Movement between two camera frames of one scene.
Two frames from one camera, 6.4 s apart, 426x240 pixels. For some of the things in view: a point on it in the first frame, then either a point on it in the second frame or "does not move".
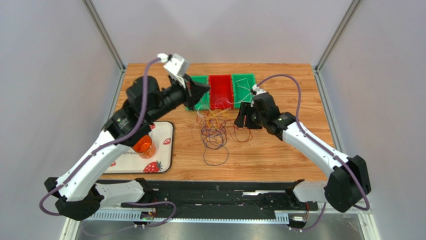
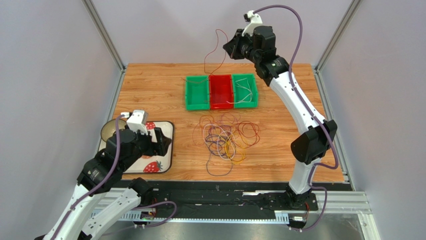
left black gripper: [193, 92] → [161, 147]
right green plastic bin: [242, 85] does not move
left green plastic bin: [203, 103] does not move
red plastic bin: [221, 92] does not move
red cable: [242, 140] → [242, 130]
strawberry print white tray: [129, 162] does not move
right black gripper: [246, 115] → [234, 46]
